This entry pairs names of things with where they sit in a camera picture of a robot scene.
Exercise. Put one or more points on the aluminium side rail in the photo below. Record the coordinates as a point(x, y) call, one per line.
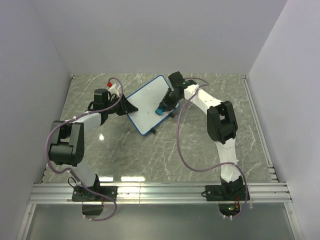
point(271, 168)

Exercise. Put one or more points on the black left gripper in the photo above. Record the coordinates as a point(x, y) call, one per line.
point(126, 107)

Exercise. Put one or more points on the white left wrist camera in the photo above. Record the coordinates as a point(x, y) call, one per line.
point(114, 88)

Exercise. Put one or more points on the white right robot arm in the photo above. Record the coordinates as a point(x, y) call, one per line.
point(221, 127)

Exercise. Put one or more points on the metal wire whiteboard stand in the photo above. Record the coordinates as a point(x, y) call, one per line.
point(162, 122)

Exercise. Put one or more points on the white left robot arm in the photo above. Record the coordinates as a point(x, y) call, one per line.
point(65, 144)

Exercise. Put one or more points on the blue framed whiteboard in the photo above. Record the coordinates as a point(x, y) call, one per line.
point(147, 99)

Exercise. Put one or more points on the blue whiteboard eraser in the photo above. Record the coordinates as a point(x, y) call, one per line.
point(159, 111)

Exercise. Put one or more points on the aluminium mounting rail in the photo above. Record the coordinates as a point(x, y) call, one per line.
point(141, 193)

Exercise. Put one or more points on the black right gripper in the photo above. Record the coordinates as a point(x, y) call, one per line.
point(165, 100)

